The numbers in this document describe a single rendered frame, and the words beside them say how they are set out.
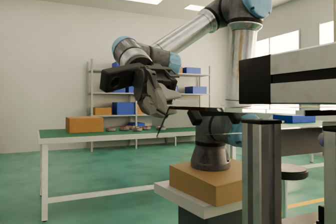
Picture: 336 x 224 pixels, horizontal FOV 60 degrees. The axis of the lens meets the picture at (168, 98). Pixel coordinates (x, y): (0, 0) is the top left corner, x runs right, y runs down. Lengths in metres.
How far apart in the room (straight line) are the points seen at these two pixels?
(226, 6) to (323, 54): 0.83
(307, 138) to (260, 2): 0.70
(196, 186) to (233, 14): 0.59
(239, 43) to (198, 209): 0.55
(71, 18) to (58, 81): 1.47
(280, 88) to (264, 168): 0.09
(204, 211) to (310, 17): 6.11
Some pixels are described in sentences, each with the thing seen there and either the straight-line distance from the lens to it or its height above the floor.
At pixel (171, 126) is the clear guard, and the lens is 0.53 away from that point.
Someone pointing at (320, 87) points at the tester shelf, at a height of 1.08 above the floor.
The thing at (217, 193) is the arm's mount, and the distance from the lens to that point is 0.96.
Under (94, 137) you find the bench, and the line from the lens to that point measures 2.86.
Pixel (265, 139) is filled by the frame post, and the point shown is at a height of 1.03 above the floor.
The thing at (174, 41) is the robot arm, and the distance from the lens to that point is 0.98.
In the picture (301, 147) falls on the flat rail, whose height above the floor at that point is 1.02.
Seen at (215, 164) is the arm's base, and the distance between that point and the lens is 1.09.
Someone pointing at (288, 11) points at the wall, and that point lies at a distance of 7.26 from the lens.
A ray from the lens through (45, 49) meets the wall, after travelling 7.04.
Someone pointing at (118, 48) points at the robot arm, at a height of 1.21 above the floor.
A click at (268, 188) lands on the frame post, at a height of 0.98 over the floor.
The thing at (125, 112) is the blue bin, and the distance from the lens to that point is 6.67.
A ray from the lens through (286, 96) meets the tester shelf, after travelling 0.26.
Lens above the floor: 1.07
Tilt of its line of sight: 1 degrees up
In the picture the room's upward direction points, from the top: straight up
